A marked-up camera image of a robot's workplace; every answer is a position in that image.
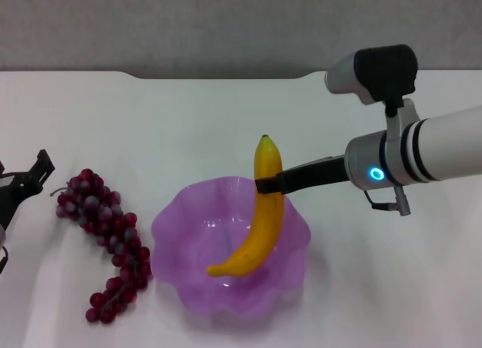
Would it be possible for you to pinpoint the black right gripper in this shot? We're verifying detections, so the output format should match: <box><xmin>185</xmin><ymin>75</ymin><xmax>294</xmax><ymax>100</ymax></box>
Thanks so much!
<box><xmin>255</xmin><ymin>154</ymin><xmax>350</xmax><ymax>196</ymax></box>

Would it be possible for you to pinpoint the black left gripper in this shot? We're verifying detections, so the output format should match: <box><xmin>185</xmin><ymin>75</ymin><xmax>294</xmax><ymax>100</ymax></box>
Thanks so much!
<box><xmin>0</xmin><ymin>148</ymin><xmax>56</xmax><ymax>230</ymax></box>

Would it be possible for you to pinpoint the yellow banana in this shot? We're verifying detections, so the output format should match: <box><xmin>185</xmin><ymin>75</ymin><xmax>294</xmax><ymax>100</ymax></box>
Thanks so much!
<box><xmin>206</xmin><ymin>134</ymin><xmax>285</xmax><ymax>278</ymax></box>

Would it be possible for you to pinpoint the red grape bunch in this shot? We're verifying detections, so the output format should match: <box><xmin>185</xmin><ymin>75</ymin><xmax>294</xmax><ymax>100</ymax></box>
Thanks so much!
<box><xmin>50</xmin><ymin>168</ymin><xmax>153</xmax><ymax>325</ymax></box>

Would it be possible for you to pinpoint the purple translucent wavy bowl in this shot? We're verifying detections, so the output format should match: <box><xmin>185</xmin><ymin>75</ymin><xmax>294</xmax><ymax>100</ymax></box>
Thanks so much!
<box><xmin>150</xmin><ymin>176</ymin><xmax>313</xmax><ymax>325</ymax></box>

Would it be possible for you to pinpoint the right wrist cable with plug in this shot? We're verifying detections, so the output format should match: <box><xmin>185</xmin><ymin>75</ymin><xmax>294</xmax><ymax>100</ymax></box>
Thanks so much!
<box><xmin>362</xmin><ymin>185</ymin><xmax>413</xmax><ymax>218</ymax></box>

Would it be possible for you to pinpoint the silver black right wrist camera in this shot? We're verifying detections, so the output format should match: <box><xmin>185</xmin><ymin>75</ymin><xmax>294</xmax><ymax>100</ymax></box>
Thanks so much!
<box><xmin>325</xmin><ymin>44</ymin><xmax>420</xmax><ymax>138</ymax></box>

